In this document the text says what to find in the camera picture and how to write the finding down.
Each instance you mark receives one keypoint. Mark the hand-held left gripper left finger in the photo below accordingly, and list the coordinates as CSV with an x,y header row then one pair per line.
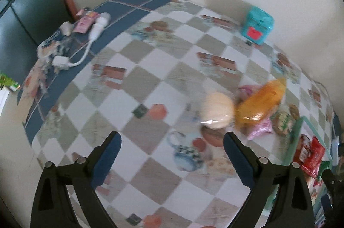
x,y
106,161

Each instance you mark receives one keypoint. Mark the pink tube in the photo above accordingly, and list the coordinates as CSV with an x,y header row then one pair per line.
x,y
84,22

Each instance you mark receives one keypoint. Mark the printed checkered tablecloth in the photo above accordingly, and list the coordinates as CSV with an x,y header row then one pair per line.
x,y
150,77

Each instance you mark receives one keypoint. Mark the small green snack packet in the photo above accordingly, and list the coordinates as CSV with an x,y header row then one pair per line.
x,y
322,173

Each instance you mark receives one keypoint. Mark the yellow snack packet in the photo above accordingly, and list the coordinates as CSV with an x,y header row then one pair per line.
x,y
258,104

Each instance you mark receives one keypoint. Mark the orange red snack packet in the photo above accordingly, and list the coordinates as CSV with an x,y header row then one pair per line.
x,y
301,148

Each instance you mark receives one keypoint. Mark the green carton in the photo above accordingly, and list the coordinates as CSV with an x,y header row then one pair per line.
x,y
8,81

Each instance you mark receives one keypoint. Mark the purple snack packet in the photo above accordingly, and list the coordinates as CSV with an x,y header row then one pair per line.
x,y
246,91

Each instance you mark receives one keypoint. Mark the round green snack packet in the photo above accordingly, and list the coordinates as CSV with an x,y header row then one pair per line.
x,y
282,122

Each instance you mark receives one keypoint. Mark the pink snack packet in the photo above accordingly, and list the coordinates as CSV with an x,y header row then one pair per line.
x,y
260,128

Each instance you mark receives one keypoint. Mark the cream bun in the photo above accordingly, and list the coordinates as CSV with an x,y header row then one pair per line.
x,y
217,110

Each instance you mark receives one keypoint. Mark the teal plastic tray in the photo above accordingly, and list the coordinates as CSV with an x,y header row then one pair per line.
x,y
295,134

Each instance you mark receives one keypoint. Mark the teal toy box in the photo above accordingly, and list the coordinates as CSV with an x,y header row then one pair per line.
x,y
256,26

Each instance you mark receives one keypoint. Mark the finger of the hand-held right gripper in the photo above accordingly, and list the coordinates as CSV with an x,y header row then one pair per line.
x,y
330,179

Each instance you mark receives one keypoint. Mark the dark grey cabinet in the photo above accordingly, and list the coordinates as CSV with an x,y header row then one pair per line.
x,y
24,10

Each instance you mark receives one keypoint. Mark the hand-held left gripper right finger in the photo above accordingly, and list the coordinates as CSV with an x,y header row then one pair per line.
x,y
239,161

